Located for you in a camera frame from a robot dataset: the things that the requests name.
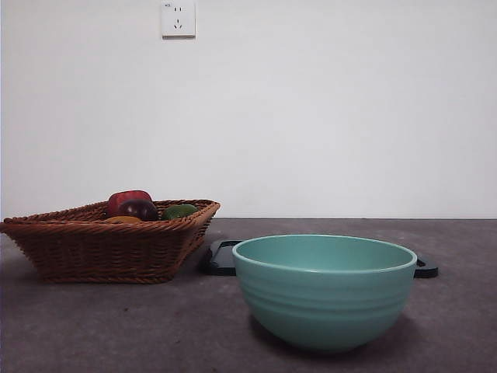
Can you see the brown wicker basket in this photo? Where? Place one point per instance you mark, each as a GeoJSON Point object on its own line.
{"type": "Point", "coordinates": [108, 252]}

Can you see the dark purple round fruit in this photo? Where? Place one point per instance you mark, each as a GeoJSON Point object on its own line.
{"type": "Point", "coordinates": [137, 210]}

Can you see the yellow-brown round fruit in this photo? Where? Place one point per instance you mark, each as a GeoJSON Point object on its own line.
{"type": "Point", "coordinates": [124, 219]}

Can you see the white wall socket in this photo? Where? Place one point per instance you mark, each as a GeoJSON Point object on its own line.
{"type": "Point", "coordinates": [178, 19]}

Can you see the red apple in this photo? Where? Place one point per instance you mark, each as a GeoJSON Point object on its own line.
{"type": "Point", "coordinates": [124, 197]}

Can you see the green avocado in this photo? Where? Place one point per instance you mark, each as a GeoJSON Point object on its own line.
{"type": "Point", "coordinates": [178, 211]}

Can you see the dark green rectangular tray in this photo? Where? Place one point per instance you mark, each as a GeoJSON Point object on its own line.
{"type": "Point", "coordinates": [217, 260]}

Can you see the teal ribbed bowl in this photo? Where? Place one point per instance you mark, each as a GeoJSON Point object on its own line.
{"type": "Point", "coordinates": [322, 303]}

